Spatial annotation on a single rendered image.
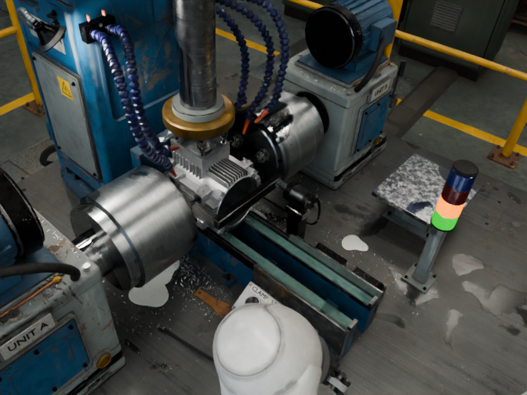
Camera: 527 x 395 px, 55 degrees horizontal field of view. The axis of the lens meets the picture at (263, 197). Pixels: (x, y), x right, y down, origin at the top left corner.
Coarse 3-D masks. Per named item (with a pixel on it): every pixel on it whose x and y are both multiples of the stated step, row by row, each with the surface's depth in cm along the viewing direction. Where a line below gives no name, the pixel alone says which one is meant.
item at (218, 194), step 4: (172, 160) 135; (248, 168) 134; (252, 168) 134; (248, 172) 134; (252, 172) 133; (256, 172) 135; (216, 188) 127; (216, 192) 127; (220, 192) 126; (212, 196) 127; (216, 196) 127; (220, 196) 127; (216, 200) 127; (220, 200) 128; (252, 208) 143; (224, 228) 136; (216, 232) 135; (220, 232) 136
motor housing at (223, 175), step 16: (224, 160) 134; (192, 176) 133; (208, 176) 131; (224, 176) 130; (240, 176) 130; (256, 176) 137; (192, 192) 131; (224, 192) 128; (240, 192) 143; (192, 208) 134; (208, 208) 129; (224, 208) 143; (208, 224) 134
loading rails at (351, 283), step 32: (256, 224) 143; (224, 256) 140; (256, 256) 134; (288, 256) 137; (320, 256) 134; (288, 288) 125; (320, 288) 135; (352, 288) 128; (320, 320) 122; (352, 320) 132
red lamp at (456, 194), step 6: (444, 186) 123; (444, 192) 123; (450, 192) 121; (456, 192) 120; (462, 192) 120; (468, 192) 120; (444, 198) 123; (450, 198) 122; (456, 198) 121; (462, 198) 121; (450, 204) 123; (456, 204) 122; (462, 204) 123
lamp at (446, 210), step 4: (440, 196) 126; (440, 200) 125; (440, 204) 125; (444, 204) 124; (448, 204) 123; (436, 208) 128; (440, 208) 126; (444, 208) 125; (448, 208) 124; (452, 208) 123; (456, 208) 123; (460, 208) 124; (440, 212) 126; (444, 212) 125; (448, 212) 125; (452, 212) 124; (456, 212) 124; (460, 212) 126; (444, 216) 126; (448, 216) 125; (452, 216) 125; (456, 216) 126
